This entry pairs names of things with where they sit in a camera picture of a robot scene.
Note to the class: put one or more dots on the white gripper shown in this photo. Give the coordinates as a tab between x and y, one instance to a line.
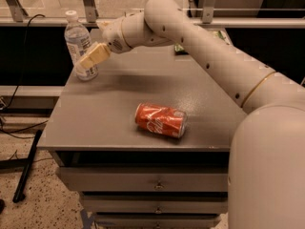
112	36

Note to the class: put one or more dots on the clear plastic water bottle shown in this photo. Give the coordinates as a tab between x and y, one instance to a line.
78	40

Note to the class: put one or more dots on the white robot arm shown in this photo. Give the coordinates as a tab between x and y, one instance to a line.
266	180

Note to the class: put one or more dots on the green chip bag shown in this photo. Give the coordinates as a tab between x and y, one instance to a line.
179	50

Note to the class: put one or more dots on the red soda can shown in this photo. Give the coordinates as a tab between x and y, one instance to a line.
161	120

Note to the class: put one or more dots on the grey drawer cabinet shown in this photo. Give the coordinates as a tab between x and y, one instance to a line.
129	177

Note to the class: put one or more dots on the black stand leg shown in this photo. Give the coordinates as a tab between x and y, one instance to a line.
25	164

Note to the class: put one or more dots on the metal railing frame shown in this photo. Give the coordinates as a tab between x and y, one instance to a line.
208	13

